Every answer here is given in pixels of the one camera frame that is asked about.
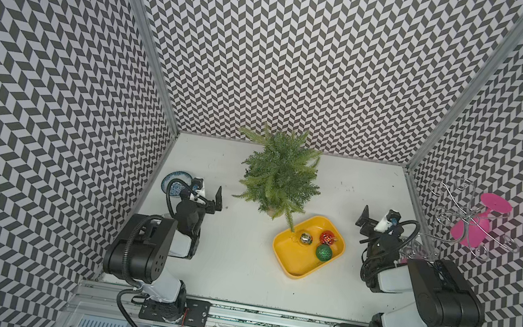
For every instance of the yellow plastic tray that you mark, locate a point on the yellow plastic tray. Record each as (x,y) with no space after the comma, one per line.
(298,261)

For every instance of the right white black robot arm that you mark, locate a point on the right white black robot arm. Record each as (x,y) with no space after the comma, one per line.
(442,295)

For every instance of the blue patterned small bowl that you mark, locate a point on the blue patterned small bowl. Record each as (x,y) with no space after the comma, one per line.
(175,189)

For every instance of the pink plastic wine glass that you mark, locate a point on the pink plastic wine glass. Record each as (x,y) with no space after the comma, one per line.
(473,232)

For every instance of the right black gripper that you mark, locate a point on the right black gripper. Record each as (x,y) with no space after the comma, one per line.
(369,224)

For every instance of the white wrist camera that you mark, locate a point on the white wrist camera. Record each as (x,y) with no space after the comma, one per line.
(390,220)
(198,187)

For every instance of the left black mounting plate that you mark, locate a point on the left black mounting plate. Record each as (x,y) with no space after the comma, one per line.
(194,313)

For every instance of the green glitter ball ornament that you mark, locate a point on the green glitter ball ornament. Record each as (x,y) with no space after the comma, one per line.
(324,252)

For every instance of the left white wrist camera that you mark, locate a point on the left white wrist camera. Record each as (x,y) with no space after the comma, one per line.
(198,187)

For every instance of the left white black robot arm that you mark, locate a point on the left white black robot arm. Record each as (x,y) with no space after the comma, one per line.
(138,255)

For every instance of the small green christmas tree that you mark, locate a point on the small green christmas tree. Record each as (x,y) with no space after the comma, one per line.
(280,178)

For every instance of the gold ball ornament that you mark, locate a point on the gold ball ornament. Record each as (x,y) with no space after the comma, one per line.
(305,238)

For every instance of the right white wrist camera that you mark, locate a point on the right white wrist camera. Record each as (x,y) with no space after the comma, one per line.
(390,220)

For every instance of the red ball ornament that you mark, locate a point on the red ball ornament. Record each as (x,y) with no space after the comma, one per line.
(327,238)

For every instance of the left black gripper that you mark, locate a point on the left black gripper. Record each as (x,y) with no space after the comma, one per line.
(209,204)

